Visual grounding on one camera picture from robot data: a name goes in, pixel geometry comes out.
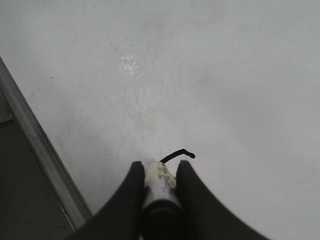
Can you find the white whiteboard marker with tape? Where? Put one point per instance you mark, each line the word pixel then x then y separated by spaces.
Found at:
pixel 161 213

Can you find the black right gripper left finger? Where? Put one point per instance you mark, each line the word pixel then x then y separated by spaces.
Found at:
pixel 118 219

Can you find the white whiteboard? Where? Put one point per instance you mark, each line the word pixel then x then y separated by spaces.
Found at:
pixel 236 82

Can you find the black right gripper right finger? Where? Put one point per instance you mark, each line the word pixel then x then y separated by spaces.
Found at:
pixel 206 217

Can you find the aluminium whiteboard frame rail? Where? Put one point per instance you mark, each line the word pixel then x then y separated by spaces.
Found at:
pixel 69 197

